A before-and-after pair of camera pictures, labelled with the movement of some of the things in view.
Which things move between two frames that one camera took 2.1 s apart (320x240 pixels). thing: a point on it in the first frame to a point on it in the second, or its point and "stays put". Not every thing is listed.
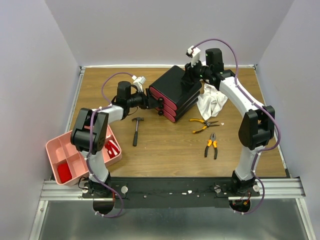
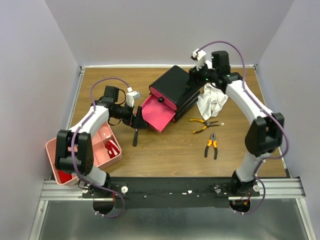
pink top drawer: x=167 y=100 stays put
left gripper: x=149 y=102 to x=137 y=122
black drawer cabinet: x=172 y=83 stays put
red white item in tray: x=112 y=148 stays put
